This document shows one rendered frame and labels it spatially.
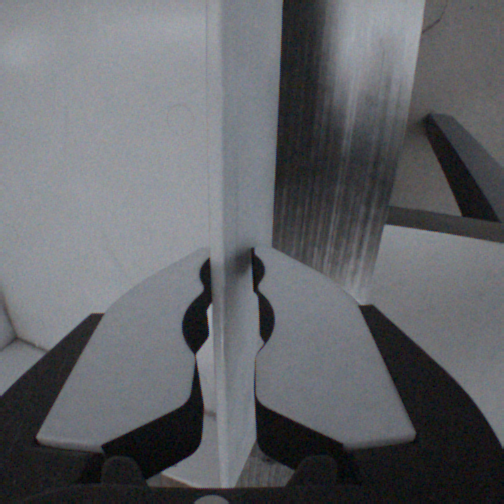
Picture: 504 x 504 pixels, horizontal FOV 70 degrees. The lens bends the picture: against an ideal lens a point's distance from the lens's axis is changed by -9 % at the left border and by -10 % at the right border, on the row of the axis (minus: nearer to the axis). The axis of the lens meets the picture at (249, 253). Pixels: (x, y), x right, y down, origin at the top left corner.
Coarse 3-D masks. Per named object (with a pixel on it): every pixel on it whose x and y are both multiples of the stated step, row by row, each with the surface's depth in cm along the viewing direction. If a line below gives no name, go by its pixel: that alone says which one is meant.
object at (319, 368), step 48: (288, 288) 10; (336, 288) 10; (288, 336) 8; (336, 336) 8; (288, 384) 7; (336, 384) 7; (384, 384) 7; (288, 432) 7; (336, 432) 6; (384, 432) 6
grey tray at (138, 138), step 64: (0, 0) 15; (64, 0) 14; (128, 0) 13; (192, 0) 13; (256, 0) 10; (0, 64) 17; (64, 64) 16; (128, 64) 15; (192, 64) 14; (256, 64) 11; (0, 128) 19; (64, 128) 17; (128, 128) 16; (192, 128) 15; (256, 128) 12; (0, 192) 21; (64, 192) 19; (128, 192) 17; (192, 192) 16; (256, 192) 13; (0, 256) 24; (64, 256) 21; (128, 256) 19; (0, 320) 26; (64, 320) 24; (256, 320) 17; (0, 384) 24
